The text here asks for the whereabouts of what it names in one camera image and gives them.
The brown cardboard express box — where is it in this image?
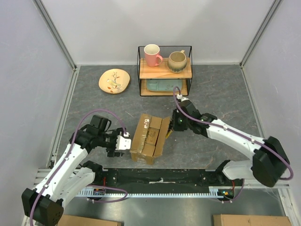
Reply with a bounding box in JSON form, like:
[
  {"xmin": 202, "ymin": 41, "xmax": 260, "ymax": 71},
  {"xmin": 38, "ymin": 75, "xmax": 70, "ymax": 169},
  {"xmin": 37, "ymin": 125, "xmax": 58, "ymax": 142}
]
[{"xmin": 130, "ymin": 114, "xmax": 170, "ymax": 165}]

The yellow utility knife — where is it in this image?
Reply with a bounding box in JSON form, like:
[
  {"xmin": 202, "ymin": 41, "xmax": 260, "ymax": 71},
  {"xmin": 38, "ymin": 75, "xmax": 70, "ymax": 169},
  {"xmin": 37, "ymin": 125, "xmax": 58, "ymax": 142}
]
[{"xmin": 165, "ymin": 130, "xmax": 172, "ymax": 139}]

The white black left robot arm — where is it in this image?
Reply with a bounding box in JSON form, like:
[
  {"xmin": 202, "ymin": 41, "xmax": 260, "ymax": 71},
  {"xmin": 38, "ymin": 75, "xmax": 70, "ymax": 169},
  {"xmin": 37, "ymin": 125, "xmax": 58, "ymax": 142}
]
[{"xmin": 21, "ymin": 115, "xmax": 131, "ymax": 226}]

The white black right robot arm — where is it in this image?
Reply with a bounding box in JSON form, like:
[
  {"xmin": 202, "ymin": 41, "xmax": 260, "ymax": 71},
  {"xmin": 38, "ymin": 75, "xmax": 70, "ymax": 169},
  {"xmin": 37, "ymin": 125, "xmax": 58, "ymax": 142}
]
[{"xmin": 170, "ymin": 98, "xmax": 290, "ymax": 187}]

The cardboard box bottom left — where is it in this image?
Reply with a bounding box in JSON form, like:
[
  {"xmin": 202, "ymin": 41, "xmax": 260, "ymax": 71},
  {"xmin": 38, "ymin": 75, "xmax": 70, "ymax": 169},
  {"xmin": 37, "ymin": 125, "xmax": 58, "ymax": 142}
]
[{"xmin": 57, "ymin": 215, "xmax": 123, "ymax": 226}]

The cardboard box bottom right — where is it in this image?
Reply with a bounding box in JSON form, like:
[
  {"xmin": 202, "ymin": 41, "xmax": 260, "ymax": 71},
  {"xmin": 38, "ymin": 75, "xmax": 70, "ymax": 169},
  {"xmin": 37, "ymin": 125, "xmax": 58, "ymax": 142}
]
[{"xmin": 213, "ymin": 214, "xmax": 292, "ymax": 226}]

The kraft scouring pads package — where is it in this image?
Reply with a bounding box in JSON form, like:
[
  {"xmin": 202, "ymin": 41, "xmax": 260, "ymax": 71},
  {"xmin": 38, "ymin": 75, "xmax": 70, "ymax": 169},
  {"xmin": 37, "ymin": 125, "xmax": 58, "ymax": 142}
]
[{"xmin": 145, "ymin": 127, "xmax": 159, "ymax": 146}]

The beige plate with bird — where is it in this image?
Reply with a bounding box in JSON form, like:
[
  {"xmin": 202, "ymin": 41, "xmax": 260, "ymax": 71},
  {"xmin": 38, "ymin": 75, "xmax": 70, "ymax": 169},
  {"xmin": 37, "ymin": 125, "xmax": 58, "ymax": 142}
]
[{"xmin": 98, "ymin": 69, "xmax": 130, "ymax": 94}]

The teal rectangular ceramic tray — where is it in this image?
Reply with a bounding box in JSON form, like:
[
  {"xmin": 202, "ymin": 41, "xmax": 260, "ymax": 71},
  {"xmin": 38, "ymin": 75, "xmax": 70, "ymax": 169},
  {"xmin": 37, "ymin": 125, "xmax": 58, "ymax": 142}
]
[{"xmin": 146, "ymin": 80, "xmax": 182, "ymax": 91}]

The pink ceramic mug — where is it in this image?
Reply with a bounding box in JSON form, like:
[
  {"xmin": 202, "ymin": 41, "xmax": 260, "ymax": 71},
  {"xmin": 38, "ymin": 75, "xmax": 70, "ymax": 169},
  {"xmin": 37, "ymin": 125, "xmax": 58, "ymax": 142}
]
[{"xmin": 144, "ymin": 44, "xmax": 163, "ymax": 67}]

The beige stoneware mug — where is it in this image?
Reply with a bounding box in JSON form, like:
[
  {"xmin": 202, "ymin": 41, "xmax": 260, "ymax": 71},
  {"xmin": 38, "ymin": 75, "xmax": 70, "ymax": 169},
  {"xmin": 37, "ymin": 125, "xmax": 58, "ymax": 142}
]
[{"xmin": 167, "ymin": 50, "xmax": 187, "ymax": 73}]

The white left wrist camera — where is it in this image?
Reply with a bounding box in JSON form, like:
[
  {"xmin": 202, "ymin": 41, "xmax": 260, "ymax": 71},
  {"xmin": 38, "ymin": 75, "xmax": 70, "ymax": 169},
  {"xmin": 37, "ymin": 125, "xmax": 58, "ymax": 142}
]
[{"xmin": 116, "ymin": 132, "xmax": 132, "ymax": 151}]

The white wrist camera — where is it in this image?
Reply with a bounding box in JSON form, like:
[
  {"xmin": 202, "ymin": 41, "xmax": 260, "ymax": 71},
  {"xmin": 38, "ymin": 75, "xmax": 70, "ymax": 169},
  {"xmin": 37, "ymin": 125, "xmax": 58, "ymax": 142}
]
[
  {"xmin": 176, "ymin": 94, "xmax": 189, "ymax": 103},
  {"xmin": 116, "ymin": 132, "xmax": 132, "ymax": 151}
]

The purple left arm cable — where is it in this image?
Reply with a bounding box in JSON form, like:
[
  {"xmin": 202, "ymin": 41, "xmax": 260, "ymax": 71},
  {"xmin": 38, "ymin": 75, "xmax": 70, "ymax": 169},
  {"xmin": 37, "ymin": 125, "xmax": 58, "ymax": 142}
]
[{"xmin": 29, "ymin": 109, "xmax": 129, "ymax": 226}]

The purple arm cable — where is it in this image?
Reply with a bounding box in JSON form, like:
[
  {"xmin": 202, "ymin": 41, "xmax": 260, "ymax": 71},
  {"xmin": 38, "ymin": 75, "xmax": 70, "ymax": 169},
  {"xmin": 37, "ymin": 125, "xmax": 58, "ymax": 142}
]
[
  {"xmin": 173, "ymin": 86, "xmax": 294, "ymax": 205},
  {"xmin": 29, "ymin": 109, "xmax": 129, "ymax": 226}
]

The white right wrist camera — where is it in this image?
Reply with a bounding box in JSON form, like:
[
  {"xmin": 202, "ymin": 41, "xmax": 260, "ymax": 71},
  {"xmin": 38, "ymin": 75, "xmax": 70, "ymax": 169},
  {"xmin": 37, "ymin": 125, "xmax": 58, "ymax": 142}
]
[{"xmin": 176, "ymin": 94, "xmax": 189, "ymax": 103}]

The black wire wooden shelf rack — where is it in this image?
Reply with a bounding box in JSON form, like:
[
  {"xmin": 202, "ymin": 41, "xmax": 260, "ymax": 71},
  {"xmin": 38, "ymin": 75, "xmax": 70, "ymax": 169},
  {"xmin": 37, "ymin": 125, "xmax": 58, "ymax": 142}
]
[{"xmin": 137, "ymin": 45, "xmax": 193, "ymax": 97}]

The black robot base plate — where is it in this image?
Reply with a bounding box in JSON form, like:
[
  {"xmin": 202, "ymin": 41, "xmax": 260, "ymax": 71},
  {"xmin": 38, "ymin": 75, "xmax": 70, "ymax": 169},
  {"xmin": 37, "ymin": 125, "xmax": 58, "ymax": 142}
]
[{"xmin": 92, "ymin": 168, "xmax": 243, "ymax": 193}]

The grey slotted cable duct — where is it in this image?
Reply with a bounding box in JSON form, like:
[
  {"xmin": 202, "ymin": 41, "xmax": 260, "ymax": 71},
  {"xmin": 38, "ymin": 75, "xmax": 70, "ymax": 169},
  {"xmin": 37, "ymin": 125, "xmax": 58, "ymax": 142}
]
[{"xmin": 76, "ymin": 187, "xmax": 234, "ymax": 198}]

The aluminium frame rail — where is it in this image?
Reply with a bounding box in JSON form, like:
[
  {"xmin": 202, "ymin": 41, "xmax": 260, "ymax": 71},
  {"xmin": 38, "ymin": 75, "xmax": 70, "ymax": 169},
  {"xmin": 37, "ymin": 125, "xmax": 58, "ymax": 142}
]
[{"xmin": 33, "ymin": 0, "xmax": 77, "ymax": 71}]

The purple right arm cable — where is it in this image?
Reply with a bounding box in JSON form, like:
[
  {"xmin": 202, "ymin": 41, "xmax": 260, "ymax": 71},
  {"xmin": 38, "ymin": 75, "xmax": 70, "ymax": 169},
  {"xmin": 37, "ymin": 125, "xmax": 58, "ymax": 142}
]
[{"xmin": 173, "ymin": 86, "xmax": 294, "ymax": 205}]

